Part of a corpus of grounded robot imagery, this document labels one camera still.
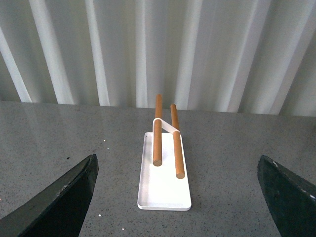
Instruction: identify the white pleated curtain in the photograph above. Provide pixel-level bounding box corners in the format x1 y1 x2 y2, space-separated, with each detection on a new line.
0 0 316 116

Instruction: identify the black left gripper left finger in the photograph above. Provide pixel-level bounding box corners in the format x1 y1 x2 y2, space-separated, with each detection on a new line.
0 154 99 237

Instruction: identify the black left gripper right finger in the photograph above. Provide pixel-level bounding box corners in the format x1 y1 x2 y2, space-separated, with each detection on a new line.
257 155 316 237

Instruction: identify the white rack with wooden rods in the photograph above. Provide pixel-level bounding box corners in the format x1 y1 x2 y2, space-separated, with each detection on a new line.
137 94 192 211

